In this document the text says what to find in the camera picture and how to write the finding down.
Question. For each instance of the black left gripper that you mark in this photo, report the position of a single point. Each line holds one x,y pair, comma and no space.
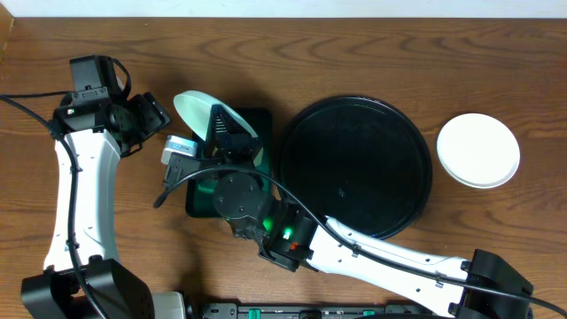
148,113

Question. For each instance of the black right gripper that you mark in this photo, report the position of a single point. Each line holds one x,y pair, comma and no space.
228,147

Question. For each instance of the pale green back plate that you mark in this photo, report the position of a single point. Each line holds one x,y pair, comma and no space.
194,108

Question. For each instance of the white plate with green stain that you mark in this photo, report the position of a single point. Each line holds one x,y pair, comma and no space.
479,151

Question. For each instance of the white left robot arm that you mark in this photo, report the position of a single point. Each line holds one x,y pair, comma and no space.
82,274

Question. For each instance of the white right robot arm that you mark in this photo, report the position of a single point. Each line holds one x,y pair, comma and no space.
484,287

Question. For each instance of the dark green rectangular tray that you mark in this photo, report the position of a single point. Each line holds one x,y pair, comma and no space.
200,193

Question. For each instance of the round black serving tray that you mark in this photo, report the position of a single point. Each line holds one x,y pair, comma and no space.
359,160

